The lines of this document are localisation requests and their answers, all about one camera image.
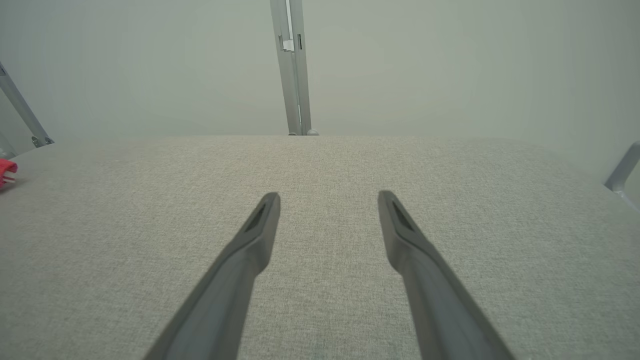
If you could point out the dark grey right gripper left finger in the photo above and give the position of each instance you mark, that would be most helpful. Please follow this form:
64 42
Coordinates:
225 300

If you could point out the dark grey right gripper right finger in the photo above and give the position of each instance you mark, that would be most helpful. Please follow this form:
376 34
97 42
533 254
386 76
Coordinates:
440 300

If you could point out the red garment with white stripes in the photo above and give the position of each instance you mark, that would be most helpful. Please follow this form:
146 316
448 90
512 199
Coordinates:
6 170

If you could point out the grey fabric padded surface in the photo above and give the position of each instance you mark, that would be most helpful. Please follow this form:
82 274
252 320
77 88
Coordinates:
320 165

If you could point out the grey metal tube strut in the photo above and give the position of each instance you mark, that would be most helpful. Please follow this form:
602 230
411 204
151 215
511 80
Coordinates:
625 167

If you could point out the grey metal post bracket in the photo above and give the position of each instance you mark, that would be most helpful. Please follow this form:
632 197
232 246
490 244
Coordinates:
294 75

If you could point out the grey metal frame strut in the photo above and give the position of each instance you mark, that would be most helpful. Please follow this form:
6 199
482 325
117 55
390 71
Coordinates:
22 110

